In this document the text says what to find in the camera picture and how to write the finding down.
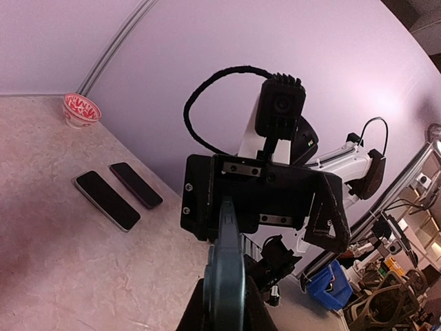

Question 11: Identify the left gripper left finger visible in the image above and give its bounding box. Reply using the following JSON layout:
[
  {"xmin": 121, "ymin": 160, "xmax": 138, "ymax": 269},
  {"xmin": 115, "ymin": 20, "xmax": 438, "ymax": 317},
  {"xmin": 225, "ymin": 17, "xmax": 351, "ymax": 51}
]
[{"xmin": 176, "ymin": 279, "xmax": 206, "ymax": 331}]

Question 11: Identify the right aluminium frame post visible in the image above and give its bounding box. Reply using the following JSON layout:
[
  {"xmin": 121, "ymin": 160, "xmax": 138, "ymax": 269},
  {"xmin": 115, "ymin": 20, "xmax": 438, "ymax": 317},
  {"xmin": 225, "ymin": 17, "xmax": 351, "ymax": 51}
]
[{"xmin": 76, "ymin": 0, "xmax": 158, "ymax": 97}]

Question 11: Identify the blue plastic bin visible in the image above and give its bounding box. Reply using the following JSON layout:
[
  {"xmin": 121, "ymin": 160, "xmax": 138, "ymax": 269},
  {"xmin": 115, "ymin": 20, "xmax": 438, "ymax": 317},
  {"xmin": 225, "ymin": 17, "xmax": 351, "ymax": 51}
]
[{"xmin": 307, "ymin": 260, "xmax": 353, "ymax": 310}]

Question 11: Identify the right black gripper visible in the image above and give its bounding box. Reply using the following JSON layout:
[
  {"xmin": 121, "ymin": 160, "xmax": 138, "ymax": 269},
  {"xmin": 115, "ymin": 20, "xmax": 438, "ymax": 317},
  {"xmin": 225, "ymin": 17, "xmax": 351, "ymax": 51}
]
[{"xmin": 180, "ymin": 154, "xmax": 350, "ymax": 254}]

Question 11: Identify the red white patterned bowl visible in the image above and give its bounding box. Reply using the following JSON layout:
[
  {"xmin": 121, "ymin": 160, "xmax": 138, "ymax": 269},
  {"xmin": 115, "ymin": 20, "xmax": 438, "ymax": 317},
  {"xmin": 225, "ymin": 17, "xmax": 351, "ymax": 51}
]
[{"xmin": 63, "ymin": 93, "xmax": 102, "ymax": 129}]

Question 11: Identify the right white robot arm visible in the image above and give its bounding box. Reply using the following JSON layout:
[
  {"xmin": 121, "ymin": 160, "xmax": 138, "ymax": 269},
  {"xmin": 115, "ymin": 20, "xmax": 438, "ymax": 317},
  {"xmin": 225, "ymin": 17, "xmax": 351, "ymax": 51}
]
[{"xmin": 180, "ymin": 126, "xmax": 385, "ymax": 254}]

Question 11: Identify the black phone red edge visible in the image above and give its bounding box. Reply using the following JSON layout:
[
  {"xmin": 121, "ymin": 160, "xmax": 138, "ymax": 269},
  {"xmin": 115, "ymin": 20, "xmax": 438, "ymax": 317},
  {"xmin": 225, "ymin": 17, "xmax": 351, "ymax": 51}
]
[{"xmin": 109, "ymin": 162, "xmax": 163, "ymax": 210}]

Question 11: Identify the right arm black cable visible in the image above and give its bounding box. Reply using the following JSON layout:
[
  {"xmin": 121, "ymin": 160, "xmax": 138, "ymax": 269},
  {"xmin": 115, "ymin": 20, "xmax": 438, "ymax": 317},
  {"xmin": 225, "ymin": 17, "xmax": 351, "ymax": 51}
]
[{"xmin": 183, "ymin": 64, "xmax": 276, "ymax": 156}]

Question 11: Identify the teal green phone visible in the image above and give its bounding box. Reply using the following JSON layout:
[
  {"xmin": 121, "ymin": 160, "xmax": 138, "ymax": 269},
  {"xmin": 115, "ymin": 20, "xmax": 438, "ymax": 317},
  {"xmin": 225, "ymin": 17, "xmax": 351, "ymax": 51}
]
[{"xmin": 203, "ymin": 208, "xmax": 245, "ymax": 330}]

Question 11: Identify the dark green mug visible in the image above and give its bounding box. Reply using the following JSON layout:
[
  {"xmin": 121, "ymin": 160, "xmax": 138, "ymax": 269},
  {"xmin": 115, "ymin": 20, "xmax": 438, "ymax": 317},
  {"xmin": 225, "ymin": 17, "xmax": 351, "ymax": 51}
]
[{"xmin": 244, "ymin": 234, "xmax": 302, "ymax": 307}]

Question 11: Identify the black phone silver edge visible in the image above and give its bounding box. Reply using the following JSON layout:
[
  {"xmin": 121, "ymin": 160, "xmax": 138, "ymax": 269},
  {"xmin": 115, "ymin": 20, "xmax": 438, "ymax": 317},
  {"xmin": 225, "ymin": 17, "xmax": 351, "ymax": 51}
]
[{"xmin": 74, "ymin": 170, "xmax": 141, "ymax": 232}]

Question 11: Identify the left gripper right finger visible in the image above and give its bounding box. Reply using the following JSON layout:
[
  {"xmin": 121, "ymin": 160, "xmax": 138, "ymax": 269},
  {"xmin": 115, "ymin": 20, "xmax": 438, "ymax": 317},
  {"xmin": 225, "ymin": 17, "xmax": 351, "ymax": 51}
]
[{"xmin": 243, "ymin": 276, "xmax": 276, "ymax": 331}]

